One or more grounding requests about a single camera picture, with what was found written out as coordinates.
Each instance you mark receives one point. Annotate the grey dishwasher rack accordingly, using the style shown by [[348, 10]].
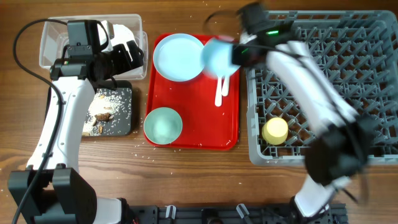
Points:
[[357, 51]]

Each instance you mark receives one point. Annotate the light blue bowl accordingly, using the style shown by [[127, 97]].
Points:
[[216, 58]]

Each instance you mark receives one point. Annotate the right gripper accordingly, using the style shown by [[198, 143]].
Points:
[[236, 56]]

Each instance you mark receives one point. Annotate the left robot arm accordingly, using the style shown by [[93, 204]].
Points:
[[50, 189]]

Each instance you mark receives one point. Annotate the white paper napkin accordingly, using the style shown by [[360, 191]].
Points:
[[122, 35]]

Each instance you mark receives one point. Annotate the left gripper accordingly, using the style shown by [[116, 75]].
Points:
[[125, 64]]

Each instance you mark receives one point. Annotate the yellow plastic cup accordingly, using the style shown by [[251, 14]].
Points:
[[275, 131]]

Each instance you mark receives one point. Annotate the white plastic fork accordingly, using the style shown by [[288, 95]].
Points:
[[218, 95]]

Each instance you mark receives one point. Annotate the mint green bowl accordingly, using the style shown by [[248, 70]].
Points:
[[163, 126]]

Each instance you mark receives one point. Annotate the red serving tray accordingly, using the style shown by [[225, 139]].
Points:
[[205, 126]]

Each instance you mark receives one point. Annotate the white plastic spoon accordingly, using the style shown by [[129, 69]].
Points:
[[225, 86]]

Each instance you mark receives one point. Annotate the food scraps and rice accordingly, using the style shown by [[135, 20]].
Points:
[[110, 113]]

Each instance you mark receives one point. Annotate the black plastic tray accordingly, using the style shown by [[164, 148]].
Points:
[[77, 96]]

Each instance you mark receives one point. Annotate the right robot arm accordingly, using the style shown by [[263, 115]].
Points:
[[343, 136]]

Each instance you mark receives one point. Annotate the light blue plate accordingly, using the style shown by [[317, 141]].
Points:
[[177, 57]]

